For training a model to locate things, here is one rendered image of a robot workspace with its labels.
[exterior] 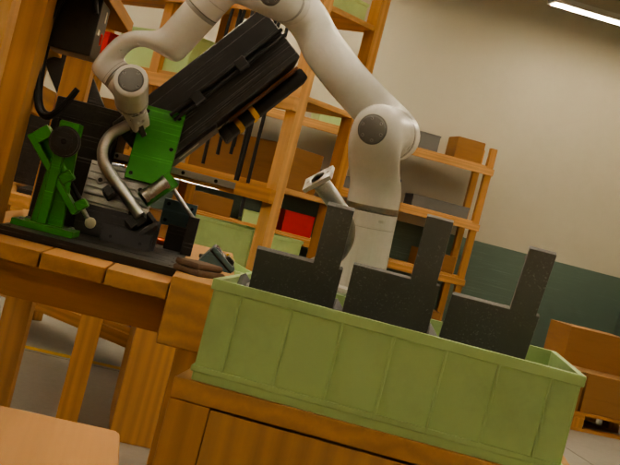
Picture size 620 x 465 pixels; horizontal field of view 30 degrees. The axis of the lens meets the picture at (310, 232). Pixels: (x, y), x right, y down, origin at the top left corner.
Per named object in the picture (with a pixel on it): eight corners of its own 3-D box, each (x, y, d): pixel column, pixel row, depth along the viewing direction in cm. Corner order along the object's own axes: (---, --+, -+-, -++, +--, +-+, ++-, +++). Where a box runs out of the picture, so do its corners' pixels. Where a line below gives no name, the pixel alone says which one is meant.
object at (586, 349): (589, 419, 971) (611, 333, 970) (642, 445, 894) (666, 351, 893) (462, 391, 935) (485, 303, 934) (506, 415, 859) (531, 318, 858)
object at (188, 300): (222, 295, 397) (233, 253, 397) (219, 359, 248) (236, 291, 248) (183, 285, 396) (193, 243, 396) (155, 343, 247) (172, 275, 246)
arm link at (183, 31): (162, -26, 272) (81, 67, 280) (209, 21, 271) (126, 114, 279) (175, -23, 281) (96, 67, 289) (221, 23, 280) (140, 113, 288)
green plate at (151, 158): (166, 195, 314) (184, 124, 319) (166, 187, 306) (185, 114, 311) (124, 184, 313) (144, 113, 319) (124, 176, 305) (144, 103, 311)
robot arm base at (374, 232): (395, 293, 273) (411, 217, 271) (397, 304, 254) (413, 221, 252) (315, 277, 273) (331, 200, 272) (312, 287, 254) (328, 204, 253)
